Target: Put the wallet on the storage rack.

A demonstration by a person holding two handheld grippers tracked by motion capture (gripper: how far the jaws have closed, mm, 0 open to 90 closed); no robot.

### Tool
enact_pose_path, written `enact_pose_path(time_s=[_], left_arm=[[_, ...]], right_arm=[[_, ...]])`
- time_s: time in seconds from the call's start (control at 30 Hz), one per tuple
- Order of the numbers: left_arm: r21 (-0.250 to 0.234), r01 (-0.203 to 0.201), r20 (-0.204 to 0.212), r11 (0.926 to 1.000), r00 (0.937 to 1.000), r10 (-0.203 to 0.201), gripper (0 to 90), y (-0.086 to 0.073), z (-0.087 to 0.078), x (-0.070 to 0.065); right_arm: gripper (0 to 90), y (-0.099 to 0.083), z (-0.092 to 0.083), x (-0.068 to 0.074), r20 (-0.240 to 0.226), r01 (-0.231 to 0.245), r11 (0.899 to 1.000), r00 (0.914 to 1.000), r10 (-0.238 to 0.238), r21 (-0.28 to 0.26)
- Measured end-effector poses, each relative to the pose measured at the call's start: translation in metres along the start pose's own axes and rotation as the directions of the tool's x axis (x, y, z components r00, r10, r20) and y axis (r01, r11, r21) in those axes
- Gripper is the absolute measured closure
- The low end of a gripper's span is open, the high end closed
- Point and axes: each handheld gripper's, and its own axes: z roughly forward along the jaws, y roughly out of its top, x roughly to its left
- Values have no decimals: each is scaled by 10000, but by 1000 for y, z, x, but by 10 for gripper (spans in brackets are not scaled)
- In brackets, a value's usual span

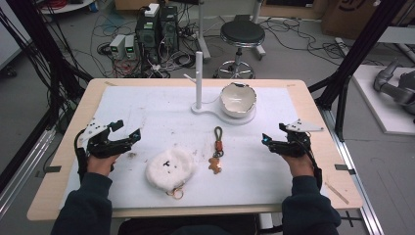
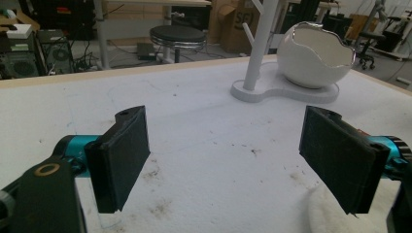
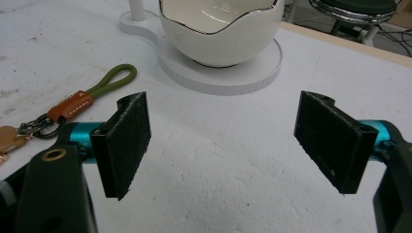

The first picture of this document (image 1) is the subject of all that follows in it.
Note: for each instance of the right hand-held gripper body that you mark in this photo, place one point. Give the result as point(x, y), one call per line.
point(295, 145)

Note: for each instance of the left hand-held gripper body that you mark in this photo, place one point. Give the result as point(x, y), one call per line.
point(101, 147)

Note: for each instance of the person's left hand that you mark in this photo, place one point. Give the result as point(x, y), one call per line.
point(99, 165)

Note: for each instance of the person's right hand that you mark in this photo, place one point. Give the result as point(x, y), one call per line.
point(301, 166)

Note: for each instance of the wooden table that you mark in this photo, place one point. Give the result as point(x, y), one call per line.
point(329, 153)

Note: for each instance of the white table mat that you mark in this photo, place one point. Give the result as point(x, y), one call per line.
point(254, 176)

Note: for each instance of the white eggshell-shaped bowl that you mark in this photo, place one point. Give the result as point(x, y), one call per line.
point(238, 101)

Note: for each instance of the black tape strip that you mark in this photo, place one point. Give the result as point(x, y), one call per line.
point(344, 168)
point(52, 169)

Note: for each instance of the thin wooden stick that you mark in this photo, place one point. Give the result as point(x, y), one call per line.
point(336, 193)

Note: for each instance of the grey power supply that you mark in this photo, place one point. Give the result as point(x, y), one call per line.
point(130, 47)
point(116, 47)

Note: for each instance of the white jewelry stand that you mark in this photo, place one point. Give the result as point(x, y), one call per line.
point(198, 81)

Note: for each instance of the white platform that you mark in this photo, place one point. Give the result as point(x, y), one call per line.
point(375, 107)

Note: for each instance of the black computer tower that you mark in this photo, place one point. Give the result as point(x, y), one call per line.
point(147, 39)
point(169, 31)

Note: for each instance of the white metal stand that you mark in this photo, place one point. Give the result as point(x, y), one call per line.
point(201, 32)
point(258, 32)

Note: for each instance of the black round stool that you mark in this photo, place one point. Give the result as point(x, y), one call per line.
point(242, 34)

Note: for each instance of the person's lap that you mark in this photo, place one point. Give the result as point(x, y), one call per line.
point(186, 226)

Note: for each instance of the white box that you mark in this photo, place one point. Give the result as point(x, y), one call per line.
point(151, 9)

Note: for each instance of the cardboard box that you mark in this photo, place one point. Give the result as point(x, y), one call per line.
point(345, 16)

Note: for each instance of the white round table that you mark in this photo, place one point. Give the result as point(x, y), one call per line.
point(65, 6)

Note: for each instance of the aluminium rail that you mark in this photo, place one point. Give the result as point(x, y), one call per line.
point(23, 173)
point(355, 182)

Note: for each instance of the black frame strut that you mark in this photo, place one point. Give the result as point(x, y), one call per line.
point(42, 49)
point(359, 55)

